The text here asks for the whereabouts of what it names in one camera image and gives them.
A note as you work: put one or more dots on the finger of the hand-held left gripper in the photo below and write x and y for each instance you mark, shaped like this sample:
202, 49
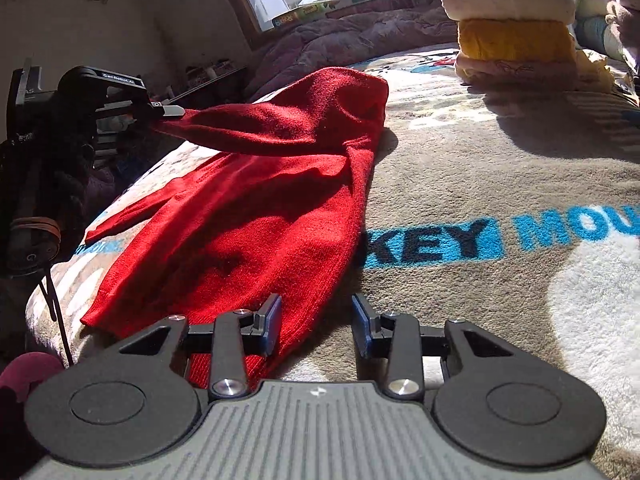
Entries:
167, 111

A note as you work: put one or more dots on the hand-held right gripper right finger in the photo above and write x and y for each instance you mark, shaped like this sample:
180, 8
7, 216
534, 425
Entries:
362, 331

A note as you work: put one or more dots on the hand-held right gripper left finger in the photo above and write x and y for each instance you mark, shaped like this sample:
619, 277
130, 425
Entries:
270, 327

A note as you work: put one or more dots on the red knit sweater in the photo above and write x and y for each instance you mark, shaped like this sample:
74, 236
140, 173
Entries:
240, 220

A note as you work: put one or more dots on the dark cluttered table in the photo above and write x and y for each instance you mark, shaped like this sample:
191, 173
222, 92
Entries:
210, 77

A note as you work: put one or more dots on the printed cartoon blanket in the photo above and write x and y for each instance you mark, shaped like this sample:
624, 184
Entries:
475, 210

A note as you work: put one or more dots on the purple quilt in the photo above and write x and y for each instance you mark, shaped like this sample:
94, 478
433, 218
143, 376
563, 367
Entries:
345, 32

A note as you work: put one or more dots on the pink folded cloth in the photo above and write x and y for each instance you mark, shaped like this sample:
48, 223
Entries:
515, 72

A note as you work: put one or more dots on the yellow folded cloth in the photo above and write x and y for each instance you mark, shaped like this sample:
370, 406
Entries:
515, 40

